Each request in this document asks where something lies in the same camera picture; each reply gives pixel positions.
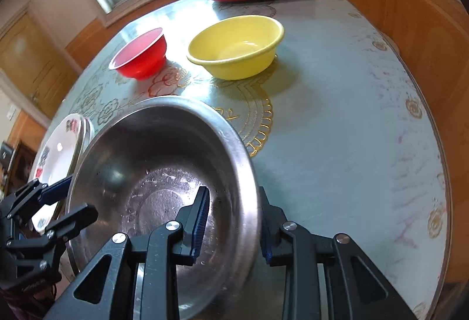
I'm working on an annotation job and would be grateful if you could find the white double-happiness plate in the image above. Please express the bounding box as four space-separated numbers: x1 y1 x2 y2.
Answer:
28 113 88 233
64 114 95 179

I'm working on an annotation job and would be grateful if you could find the stainless steel bowl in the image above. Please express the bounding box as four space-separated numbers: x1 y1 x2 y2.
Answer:
66 95 261 319

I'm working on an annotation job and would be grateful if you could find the red plastic bowl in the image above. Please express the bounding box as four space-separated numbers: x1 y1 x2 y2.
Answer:
108 28 167 80

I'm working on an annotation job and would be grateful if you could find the yellow plastic bowl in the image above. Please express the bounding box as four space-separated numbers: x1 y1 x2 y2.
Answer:
187 15 285 81

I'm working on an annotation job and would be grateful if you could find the dark wooden cabinet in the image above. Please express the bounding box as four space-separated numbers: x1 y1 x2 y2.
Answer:
1 141 36 196

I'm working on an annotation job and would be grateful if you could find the wooden door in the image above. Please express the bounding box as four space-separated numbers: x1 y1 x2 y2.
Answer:
1 1 83 120

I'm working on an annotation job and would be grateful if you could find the white light switch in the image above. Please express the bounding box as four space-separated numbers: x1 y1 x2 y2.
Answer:
6 104 18 121

